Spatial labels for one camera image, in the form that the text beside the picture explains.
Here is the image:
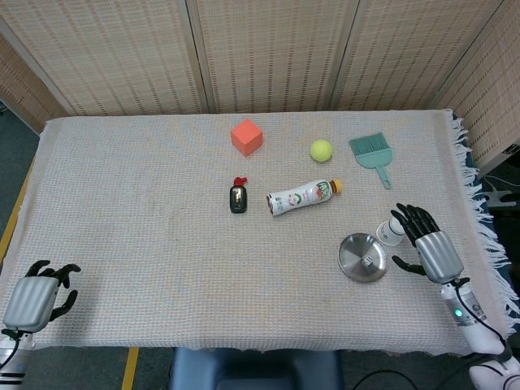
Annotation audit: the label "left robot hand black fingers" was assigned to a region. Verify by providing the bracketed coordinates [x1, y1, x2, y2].
[2, 260, 81, 333]

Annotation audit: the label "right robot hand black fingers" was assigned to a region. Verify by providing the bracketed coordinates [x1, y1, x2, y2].
[390, 202, 465, 284]

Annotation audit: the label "white paper cup blue ring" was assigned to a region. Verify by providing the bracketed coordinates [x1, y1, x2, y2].
[375, 214, 407, 246]

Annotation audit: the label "silver metal plate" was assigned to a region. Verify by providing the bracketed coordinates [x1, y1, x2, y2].
[337, 232, 389, 284]

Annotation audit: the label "teal plastic hand brush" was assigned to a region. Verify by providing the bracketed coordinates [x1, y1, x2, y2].
[348, 132, 394, 191]

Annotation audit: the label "beige waffle-weave tablecloth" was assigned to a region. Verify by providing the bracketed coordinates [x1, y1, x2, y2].
[0, 108, 520, 358]

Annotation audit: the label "white-label drink bottle yellow cap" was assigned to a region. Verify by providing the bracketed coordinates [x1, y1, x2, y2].
[266, 177, 345, 219]

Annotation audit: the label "yellow tennis ball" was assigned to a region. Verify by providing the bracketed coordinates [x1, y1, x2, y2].
[310, 139, 335, 163]

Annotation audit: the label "orange foam cube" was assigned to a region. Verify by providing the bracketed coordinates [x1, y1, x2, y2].
[230, 119, 264, 158]

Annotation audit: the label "woven bamboo folding screen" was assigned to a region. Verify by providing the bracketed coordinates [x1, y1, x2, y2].
[0, 0, 520, 174]

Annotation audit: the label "white bracket on floor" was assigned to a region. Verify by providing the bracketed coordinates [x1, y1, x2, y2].
[485, 189, 515, 208]

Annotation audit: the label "black floor cable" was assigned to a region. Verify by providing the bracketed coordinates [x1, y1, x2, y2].
[355, 366, 412, 390]

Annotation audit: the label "black fingertip device red strap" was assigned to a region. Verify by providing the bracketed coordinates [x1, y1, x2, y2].
[228, 175, 249, 215]

